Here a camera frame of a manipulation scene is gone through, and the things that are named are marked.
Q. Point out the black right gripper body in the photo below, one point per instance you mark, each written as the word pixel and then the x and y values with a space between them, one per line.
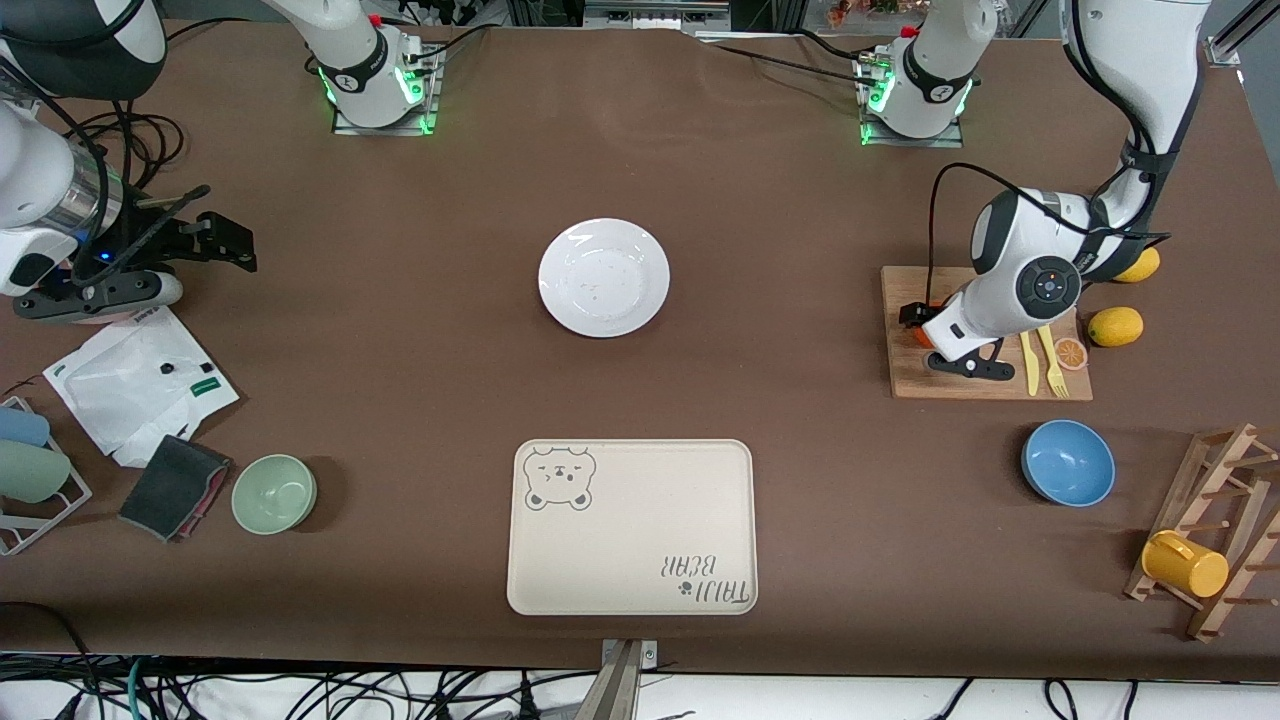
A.
pixel 168 240

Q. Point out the orange fruit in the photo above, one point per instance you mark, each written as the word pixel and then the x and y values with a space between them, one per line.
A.
pixel 924 338

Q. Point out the white round plate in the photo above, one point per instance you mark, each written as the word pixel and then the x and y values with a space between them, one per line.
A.
pixel 604 278

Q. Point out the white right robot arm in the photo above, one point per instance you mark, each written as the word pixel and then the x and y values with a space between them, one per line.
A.
pixel 30 170

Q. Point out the wooden cutting board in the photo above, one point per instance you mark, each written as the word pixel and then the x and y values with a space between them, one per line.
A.
pixel 960 385

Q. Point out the yellow plastic knife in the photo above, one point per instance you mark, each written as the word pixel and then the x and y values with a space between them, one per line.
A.
pixel 1029 365

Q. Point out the yellow plastic fork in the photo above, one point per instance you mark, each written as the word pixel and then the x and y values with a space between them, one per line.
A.
pixel 1052 365

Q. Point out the white plastic bag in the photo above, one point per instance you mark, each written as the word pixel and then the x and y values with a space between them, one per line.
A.
pixel 120 400

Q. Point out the toy orange slice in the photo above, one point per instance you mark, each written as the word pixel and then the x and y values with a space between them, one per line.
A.
pixel 1071 354

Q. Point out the yellow lemon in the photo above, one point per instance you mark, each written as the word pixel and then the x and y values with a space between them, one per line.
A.
pixel 1142 268
pixel 1115 327

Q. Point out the blue bowl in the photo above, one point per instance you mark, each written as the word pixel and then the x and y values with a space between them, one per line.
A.
pixel 1068 463

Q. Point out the light blue cup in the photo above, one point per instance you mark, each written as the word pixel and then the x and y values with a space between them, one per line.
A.
pixel 20 427

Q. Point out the dark grey folded cloth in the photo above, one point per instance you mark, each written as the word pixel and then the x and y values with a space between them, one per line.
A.
pixel 170 485

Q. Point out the pale green bowl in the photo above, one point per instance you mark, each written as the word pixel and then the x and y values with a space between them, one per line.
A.
pixel 273 495

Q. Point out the grey green cup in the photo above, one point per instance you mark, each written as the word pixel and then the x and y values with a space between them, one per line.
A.
pixel 30 472

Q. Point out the cream bear print tray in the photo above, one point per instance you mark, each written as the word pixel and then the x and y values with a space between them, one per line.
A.
pixel 630 540

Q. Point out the yellow mug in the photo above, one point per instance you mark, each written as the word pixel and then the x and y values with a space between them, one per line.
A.
pixel 1185 565

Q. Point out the wooden cup rack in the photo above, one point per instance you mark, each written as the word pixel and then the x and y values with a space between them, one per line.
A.
pixel 1245 520

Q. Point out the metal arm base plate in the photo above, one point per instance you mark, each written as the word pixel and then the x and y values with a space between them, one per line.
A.
pixel 350 130
pixel 905 141

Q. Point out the metal mount bracket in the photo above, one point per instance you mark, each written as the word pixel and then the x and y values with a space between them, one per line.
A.
pixel 620 690

